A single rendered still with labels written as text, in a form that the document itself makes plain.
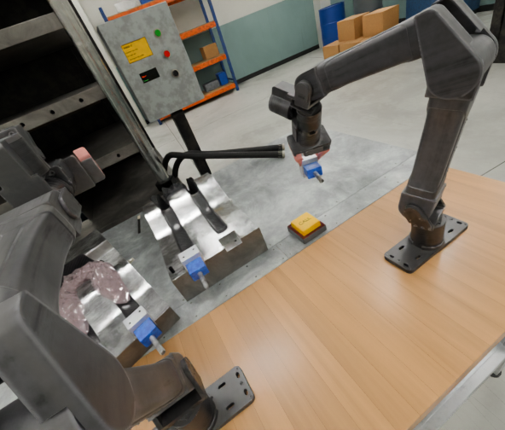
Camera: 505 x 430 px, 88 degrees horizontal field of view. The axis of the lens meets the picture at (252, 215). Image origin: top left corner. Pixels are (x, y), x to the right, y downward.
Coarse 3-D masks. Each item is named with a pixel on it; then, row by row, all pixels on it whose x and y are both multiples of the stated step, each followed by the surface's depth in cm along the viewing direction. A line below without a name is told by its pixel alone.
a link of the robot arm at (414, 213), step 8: (440, 200) 57; (408, 208) 54; (416, 208) 53; (440, 208) 57; (408, 216) 55; (416, 216) 53; (424, 216) 53; (432, 216) 56; (440, 216) 56; (416, 224) 55; (424, 224) 54; (432, 224) 54
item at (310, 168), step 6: (312, 156) 76; (306, 162) 76; (312, 162) 76; (300, 168) 79; (306, 168) 74; (312, 168) 73; (318, 168) 73; (306, 174) 75; (312, 174) 74; (318, 174) 71; (318, 180) 70
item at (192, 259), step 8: (192, 248) 67; (184, 256) 66; (192, 256) 65; (200, 256) 66; (184, 264) 65; (192, 264) 64; (200, 264) 63; (192, 272) 62; (200, 272) 63; (208, 272) 64; (200, 280) 61
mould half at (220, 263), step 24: (216, 192) 89; (192, 216) 84; (240, 216) 77; (168, 240) 79; (192, 240) 75; (216, 240) 71; (168, 264) 69; (216, 264) 69; (240, 264) 73; (192, 288) 68
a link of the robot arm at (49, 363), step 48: (48, 192) 34; (0, 240) 26; (48, 240) 28; (0, 288) 19; (48, 288) 23; (0, 336) 15; (48, 336) 17; (0, 384) 19; (48, 384) 16; (96, 384) 18
